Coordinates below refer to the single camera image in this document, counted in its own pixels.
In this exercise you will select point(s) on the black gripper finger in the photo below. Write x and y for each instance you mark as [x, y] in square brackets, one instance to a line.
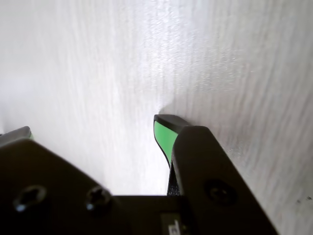
[44, 186]
[210, 171]

